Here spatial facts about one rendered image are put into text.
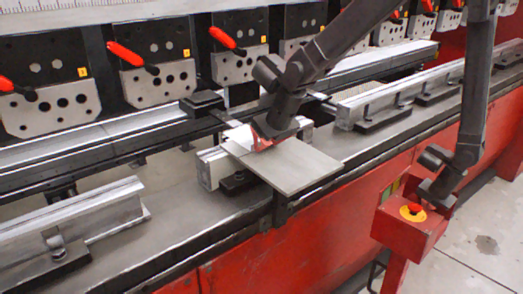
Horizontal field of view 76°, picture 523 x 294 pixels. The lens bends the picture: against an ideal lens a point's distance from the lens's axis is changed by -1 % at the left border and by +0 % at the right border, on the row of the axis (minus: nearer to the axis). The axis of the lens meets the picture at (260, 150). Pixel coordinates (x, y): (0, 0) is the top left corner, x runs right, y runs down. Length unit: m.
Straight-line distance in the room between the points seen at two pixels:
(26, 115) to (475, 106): 0.97
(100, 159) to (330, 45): 0.71
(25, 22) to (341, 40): 0.50
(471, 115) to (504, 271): 1.36
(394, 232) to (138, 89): 0.79
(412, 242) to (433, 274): 0.99
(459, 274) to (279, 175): 1.50
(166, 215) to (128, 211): 0.09
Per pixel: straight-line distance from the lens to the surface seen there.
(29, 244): 0.82
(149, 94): 0.72
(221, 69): 0.78
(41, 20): 0.65
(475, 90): 1.00
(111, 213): 0.83
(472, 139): 1.02
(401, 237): 1.08
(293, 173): 0.77
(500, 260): 2.30
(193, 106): 1.06
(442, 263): 2.13
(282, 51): 0.89
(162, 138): 1.09
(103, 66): 1.26
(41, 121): 0.69
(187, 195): 0.92
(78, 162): 1.04
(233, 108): 0.89
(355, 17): 0.62
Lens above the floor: 1.43
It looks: 31 degrees down
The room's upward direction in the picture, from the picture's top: straight up
